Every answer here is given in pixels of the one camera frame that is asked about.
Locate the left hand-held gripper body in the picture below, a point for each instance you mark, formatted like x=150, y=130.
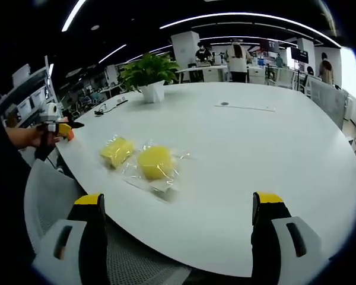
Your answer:
x=51, y=114

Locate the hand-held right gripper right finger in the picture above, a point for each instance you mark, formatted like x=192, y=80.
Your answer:
x=270, y=237

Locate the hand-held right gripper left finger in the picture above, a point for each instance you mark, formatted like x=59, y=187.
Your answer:
x=89, y=237

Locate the square yellow silicone block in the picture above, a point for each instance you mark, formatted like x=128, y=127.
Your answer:
x=117, y=151

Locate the round yellow silicone block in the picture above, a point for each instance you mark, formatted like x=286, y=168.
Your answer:
x=155, y=161

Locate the person's left hand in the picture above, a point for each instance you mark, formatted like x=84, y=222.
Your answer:
x=26, y=136

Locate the storage shelf with bins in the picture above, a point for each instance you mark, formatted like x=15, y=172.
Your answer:
x=26, y=95

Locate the white mesh office chair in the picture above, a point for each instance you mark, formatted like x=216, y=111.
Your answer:
x=53, y=190

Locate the person's dark clothing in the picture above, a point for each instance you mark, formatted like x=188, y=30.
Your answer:
x=6, y=193

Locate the green potted plant white pot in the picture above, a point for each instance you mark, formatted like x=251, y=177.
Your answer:
x=149, y=72

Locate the white office desk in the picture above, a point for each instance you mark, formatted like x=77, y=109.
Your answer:
x=207, y=71

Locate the dark wall screen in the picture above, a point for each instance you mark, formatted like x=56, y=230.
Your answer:
x=299, y=55

